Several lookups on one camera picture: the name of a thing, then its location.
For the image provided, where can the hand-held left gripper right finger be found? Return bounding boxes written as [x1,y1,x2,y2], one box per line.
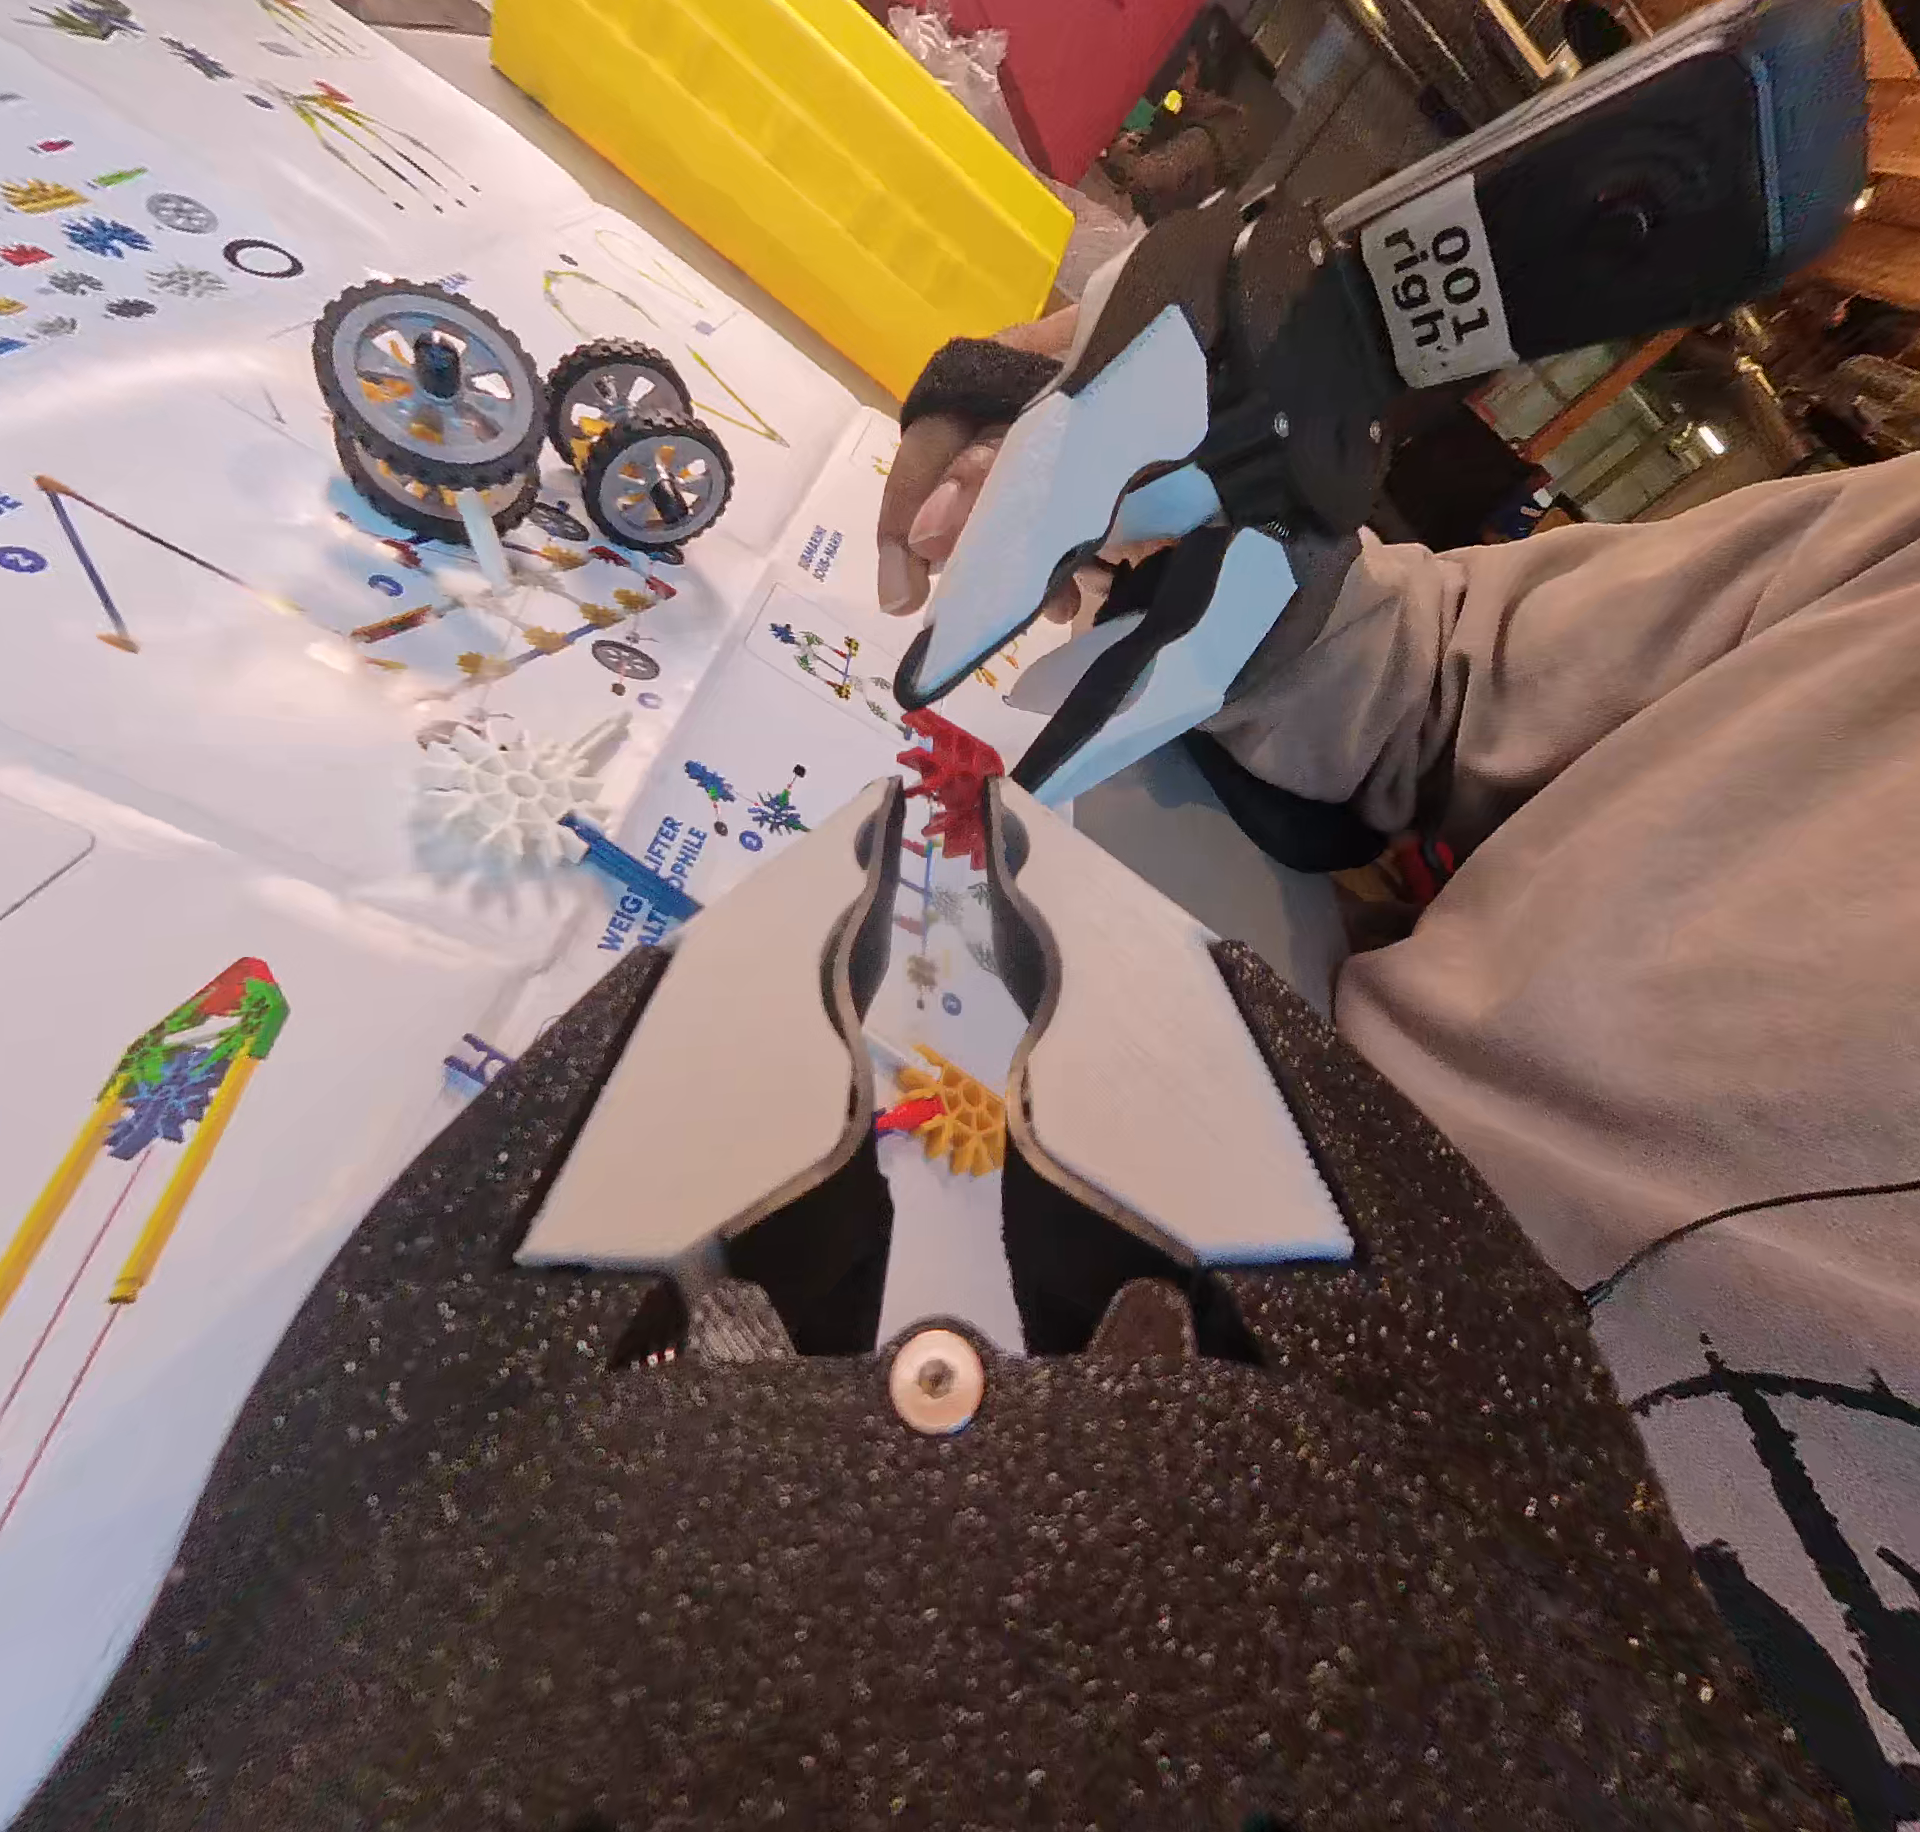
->
[982,773,1360,1270]

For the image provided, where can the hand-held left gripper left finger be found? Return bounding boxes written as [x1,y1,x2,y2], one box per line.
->
[515,773,909,1270]

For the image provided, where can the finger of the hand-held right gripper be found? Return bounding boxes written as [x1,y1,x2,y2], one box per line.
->
[1006,526,1300,810]
[892,304,1215,712]

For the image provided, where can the blue rod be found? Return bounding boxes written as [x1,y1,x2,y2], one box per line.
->
[557,813,702,913]

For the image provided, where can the red connector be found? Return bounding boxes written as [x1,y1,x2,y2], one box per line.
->
[897,708,1007,874]

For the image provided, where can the white snowflake connector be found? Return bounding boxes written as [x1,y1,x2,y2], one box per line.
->
[411,723,602,874]

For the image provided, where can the person's right forearm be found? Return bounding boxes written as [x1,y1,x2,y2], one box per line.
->
[1200,454,1920,995]

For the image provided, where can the person's right hand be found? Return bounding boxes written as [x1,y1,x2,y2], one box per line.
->
[875,413,1007,620]

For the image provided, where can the dark cloth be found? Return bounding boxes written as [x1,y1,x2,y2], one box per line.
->
[1184,728,1445,877]

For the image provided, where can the red cup-shaped foam cutout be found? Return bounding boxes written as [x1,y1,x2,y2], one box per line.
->
[825,0,1264,186]

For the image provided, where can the clear plastic wrap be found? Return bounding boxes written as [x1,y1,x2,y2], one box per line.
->
[885,0,1010,102]

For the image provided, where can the toy wheel pair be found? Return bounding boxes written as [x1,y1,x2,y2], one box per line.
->
[544,344,738,564]
[313,278,551,592]

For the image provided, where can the stack of yellow plastic bins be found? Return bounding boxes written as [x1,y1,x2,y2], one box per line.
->
[492,0,1079,402]

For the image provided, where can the person's beige hoodie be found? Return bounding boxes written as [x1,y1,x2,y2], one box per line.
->
[1333,872,1920,1832]

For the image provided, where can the white printed instruction sheet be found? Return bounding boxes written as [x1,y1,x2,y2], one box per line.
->
[0,0,1085,1715]

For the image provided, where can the thin black cable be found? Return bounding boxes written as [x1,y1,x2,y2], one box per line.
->
[1579,1178,1920,1311]

